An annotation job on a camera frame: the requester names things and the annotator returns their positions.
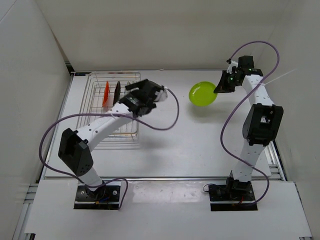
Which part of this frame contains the green plate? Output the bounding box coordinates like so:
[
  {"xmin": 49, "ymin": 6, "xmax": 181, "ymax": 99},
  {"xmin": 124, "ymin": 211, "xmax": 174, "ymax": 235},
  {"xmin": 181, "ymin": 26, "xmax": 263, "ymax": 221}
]
[{"xmin": 188, "ymin": 81, "xmax": 218, "ymax": 107}]

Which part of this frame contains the orange plate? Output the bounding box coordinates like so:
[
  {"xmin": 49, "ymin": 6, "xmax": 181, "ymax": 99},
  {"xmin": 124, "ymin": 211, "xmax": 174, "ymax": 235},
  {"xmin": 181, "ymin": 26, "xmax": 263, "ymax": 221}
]
[{"xmin": 102, "ymin": 81, "xmax": 110, "ymax": 108}]

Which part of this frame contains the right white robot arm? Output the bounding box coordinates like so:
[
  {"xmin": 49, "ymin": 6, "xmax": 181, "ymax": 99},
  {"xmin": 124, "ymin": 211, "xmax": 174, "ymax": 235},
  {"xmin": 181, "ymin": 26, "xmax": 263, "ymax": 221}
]
[{"xmin": 214, "ymin": 55, "xmax": 284, "ymax": 200}]

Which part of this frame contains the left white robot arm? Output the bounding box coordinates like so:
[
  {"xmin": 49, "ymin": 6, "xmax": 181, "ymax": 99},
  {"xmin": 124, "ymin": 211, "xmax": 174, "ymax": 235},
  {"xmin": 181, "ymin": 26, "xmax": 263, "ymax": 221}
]
[{"xmin": 58, "ymin": 79, "xmax": 168, "ymax": 200}]

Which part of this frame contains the black plate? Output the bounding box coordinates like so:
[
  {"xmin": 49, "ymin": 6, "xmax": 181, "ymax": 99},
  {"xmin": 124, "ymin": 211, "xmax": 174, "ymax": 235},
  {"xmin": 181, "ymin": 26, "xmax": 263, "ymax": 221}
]
[{"xmin": 112, "ymin": 81, "xmax": 121, "ymax": 106}]

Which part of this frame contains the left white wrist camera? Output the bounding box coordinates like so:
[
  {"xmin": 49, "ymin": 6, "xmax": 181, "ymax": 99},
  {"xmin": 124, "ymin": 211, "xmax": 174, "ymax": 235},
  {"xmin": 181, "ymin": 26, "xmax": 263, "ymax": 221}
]
[{"xmin": 154, "ymin": 85, "xmax": 168, "ymax": 103}]

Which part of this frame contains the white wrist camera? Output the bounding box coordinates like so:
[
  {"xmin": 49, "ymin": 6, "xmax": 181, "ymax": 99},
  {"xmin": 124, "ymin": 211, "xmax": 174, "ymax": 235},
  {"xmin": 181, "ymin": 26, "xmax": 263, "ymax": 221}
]
[
  {"xmin": 226, "ymin": 58, "xmax": 238, "ymax": 74},
  {"xmin": 154, "ymin": 85, "xmax": 168, "ymax": 103}
]

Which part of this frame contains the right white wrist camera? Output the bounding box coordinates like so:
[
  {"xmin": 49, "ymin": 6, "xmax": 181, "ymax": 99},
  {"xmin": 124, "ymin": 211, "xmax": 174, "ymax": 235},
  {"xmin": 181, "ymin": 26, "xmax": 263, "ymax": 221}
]
[{"xmin": 226, "ymin": 58, "xmax": 238, "ymax": 74}]

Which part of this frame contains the metal wire dish rack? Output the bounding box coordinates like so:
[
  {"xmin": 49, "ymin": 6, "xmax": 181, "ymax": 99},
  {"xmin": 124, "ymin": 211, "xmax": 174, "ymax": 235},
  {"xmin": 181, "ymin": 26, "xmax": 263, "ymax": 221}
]
[{"xmin": 79, "ymin": 71, "xmax": 141, "ymax": 144}]

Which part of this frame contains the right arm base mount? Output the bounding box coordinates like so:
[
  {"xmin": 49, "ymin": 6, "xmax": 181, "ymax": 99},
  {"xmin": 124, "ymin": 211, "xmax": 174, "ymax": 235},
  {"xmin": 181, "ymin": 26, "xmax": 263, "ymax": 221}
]
[{"xmin": 202, "ymin": 183, "xmax": 258, "ymax": 212}]

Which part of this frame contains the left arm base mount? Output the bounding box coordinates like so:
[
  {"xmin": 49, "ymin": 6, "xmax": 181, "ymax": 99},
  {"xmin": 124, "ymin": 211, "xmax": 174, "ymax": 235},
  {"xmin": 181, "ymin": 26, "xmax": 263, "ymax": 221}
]
[{"xmin": 73, "ymin": 179, "xmax": 121, "ymax": 210}]

